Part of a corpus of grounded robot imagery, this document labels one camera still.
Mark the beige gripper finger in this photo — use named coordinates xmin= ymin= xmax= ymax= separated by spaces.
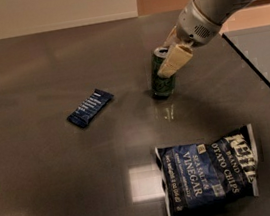
xmin=154 ymin=43 xmax=193 ymax=78
xmin=163 ymin=26 xmax=180 ymax=48

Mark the green soda can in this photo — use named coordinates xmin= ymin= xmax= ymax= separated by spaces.
xmin=151 ymin=46 xmax=176 ymax=99

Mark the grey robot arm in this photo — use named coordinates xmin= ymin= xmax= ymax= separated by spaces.
xmin=157 ymin=0 xmax=255 ymax=78

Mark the blue rxbar blueberry wrapper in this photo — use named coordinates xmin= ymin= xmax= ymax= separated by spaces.
xmin=67 ymin=89 xmax=114 ymax=128

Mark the blue kettle chips bag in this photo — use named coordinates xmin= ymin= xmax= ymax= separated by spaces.
xmin=155 ymin=124 xmax=259 ymax=216

